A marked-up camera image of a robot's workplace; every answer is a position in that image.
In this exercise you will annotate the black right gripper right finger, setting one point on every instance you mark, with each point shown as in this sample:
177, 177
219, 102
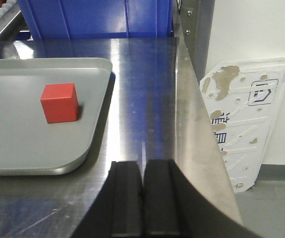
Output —
174, 208

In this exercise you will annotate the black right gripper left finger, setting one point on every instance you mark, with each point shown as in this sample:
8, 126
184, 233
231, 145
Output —
117, 209

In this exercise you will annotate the red cube block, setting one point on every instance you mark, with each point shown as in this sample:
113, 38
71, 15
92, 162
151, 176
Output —
60, 103

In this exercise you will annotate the grey metal tray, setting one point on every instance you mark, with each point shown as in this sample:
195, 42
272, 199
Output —
28, 144

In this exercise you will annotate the white peeling floor sign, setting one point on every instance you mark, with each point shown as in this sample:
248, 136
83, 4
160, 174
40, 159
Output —
243, 99

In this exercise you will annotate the blue plastic bin right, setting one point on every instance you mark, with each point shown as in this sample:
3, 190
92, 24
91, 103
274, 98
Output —
97, 19

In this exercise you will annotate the metal shelf upright post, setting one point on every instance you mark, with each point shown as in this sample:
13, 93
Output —
196, 18

